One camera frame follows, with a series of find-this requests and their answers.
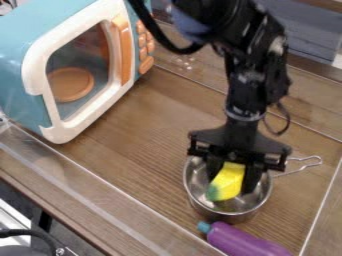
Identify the blue toy microwave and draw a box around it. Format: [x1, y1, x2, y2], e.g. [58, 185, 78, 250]
[0, 0, 156, 144]

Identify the silver pot with wire handle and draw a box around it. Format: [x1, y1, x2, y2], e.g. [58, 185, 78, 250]
[184, 155, 324, 224]

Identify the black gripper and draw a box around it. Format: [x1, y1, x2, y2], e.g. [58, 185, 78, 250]
[188, 119, 292, 194]

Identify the black cable bottom left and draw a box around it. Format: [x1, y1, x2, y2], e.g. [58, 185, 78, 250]
[0, 227, 57, 256]

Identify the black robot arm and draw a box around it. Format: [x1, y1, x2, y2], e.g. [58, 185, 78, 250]
[127, 0, 292, 194]

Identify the orange microwave turntable plate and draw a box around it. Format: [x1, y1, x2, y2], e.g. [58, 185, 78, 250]
[49, 67, 95, 103]

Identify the purple toy eggplant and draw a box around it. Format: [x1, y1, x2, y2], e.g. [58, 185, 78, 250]
[198, 221, 293, 256]

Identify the yellow toy banana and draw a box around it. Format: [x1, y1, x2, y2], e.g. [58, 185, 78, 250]
[206, 162, 246, 202]

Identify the blue grey sofa background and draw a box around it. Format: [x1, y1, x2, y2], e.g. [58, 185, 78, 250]
[152, 0, 342, 65]

